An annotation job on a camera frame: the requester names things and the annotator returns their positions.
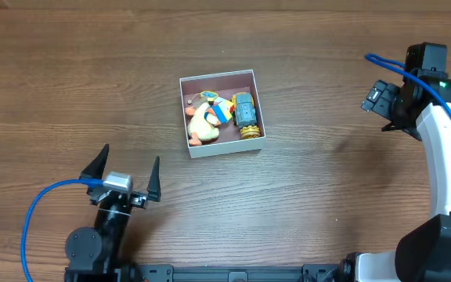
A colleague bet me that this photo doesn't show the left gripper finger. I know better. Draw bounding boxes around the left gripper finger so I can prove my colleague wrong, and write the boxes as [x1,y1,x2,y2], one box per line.
[79,144,110,180]
[146,156,161,202]

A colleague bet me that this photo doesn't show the white plush duck toy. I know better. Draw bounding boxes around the white plush duck toy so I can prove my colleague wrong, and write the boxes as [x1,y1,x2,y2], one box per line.
[185,102,220,146]

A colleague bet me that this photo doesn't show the pastel colour puzzle cube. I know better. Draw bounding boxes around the pastel colour puzzle cube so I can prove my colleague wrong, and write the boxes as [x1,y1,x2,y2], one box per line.
[205,97,235,125]

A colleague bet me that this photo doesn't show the small wooden rattle drum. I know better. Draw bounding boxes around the small wooden rattle drum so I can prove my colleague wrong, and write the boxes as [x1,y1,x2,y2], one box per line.
[187,90,218,108]

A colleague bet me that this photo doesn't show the round yellow gear toy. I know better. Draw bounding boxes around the round yellow gear toy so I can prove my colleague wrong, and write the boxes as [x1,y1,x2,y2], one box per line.
[240,125,261,139]

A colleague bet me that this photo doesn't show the grey yellow toy truck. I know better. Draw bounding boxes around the grey yellow toy truck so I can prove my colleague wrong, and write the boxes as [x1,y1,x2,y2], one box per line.
[233,92,257,128]

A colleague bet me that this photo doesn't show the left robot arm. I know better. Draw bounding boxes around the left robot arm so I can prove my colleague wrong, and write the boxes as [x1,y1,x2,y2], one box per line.
[64,144,161,281]

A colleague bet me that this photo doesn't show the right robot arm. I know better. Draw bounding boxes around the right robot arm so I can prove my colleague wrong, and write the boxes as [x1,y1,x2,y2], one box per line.
[324,42,451,281]

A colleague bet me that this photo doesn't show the white square box pink interior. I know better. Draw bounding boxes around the white square box pink interior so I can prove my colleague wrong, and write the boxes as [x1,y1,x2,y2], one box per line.
[179,70,266,158]

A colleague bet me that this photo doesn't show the left blue cable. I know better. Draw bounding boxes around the left blue cable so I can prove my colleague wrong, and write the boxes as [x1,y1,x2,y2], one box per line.
[20,178,104,282]

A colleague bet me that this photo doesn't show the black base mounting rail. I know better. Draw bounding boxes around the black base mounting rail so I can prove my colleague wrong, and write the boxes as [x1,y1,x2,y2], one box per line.
[64,262,355,282]

